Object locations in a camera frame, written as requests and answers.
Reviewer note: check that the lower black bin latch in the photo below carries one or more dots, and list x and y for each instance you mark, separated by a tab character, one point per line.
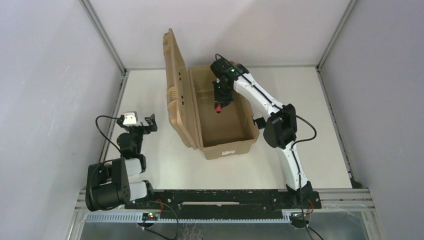
260	123

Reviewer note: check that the tan plastic storage bin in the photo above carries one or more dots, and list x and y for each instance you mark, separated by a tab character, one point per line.
191	108

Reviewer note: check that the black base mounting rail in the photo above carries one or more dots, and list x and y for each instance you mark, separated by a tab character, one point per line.
238	204

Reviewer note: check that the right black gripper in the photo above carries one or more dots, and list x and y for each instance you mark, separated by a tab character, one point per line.
220	99

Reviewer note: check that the left aluminium frame post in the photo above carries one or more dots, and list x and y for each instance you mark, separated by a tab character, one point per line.
101	31

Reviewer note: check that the right control board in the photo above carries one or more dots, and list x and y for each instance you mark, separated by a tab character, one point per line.
298	216

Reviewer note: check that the right aluminium frame post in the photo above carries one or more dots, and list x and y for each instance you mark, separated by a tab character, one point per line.
340	26

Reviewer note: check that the red black screwdriver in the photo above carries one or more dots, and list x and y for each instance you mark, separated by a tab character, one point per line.
218	108

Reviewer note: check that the aluminium frame post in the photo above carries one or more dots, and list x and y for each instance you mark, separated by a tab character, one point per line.
101	31
340	26

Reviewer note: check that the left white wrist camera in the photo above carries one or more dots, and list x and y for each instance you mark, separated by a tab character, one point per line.
130	119

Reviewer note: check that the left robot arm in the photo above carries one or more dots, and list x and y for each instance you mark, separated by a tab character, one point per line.
108	183

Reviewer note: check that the control board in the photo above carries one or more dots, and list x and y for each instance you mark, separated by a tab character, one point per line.
150	216
298	216

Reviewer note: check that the left control board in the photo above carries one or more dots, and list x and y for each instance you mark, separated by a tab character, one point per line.
150	216

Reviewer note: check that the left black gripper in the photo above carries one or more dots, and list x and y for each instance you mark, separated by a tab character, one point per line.
144	126

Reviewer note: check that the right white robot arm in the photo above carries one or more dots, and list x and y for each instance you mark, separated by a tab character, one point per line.
278	120

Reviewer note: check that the slotted grey cable duct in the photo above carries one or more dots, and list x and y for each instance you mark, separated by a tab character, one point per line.
139	217

